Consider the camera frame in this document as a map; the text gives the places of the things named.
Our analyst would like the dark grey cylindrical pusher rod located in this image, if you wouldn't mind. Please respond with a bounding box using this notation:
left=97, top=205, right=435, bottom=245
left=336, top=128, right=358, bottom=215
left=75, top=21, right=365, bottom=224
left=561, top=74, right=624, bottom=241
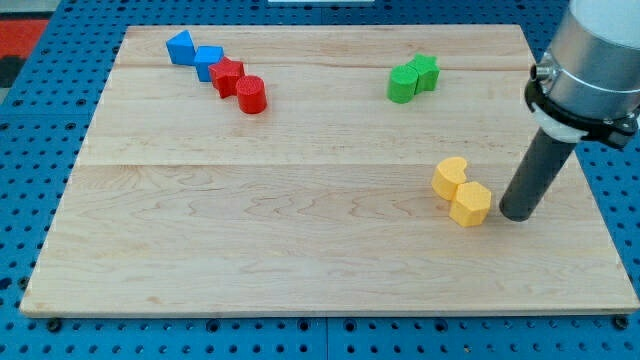
left=499, top=129, right=576, bottom=222

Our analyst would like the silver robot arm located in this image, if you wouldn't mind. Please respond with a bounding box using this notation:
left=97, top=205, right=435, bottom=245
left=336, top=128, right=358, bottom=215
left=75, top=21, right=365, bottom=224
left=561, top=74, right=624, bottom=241
left=499, top=0, right=639, bottom=222

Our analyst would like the yellow hexagon block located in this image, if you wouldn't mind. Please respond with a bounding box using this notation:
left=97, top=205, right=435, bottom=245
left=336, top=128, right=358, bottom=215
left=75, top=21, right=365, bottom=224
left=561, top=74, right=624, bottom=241
left=449, top=182, right=492, bottom=227

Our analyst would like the yellow heart block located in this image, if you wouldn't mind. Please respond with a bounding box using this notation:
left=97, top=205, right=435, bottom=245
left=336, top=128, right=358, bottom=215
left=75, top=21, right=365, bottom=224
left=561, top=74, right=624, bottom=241
left=431, top=157, right=468, bottom=200

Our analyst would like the green star block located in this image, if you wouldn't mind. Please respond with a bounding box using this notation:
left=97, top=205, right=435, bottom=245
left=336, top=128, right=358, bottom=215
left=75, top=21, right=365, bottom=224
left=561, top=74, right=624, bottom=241
left=407, top=53, right=440, bottom=94

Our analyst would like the green cylinder block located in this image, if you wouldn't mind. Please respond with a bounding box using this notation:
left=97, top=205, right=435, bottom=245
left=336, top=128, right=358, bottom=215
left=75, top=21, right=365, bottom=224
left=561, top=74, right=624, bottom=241
left=387, top=65, right=419, bottom=104

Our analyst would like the red cylinder block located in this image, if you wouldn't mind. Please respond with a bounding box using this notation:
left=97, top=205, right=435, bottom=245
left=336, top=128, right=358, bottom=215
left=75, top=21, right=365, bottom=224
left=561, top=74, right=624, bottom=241
left=236, top=75, right=267, bottom=114

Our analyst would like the light wooden board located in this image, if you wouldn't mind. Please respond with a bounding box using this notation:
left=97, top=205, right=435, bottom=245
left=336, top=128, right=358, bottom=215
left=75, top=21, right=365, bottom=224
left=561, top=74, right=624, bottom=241
left=20, top=25, right=639, bottom=318

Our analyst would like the red star block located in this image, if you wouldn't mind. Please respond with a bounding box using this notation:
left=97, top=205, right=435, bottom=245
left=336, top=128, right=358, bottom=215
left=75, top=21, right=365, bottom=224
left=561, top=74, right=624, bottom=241
left=208, top=56, right=245, bottom=98

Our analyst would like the blue cube block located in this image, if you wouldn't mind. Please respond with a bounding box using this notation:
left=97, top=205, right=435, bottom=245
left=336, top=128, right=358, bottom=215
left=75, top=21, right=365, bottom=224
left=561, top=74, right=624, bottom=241
left=194, top=45, right=224, bottom=82

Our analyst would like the blue triangle block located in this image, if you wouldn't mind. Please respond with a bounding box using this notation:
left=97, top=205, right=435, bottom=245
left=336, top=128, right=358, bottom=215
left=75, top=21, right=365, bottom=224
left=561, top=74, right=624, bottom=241
left=166, top=30, right=196, bottom=66

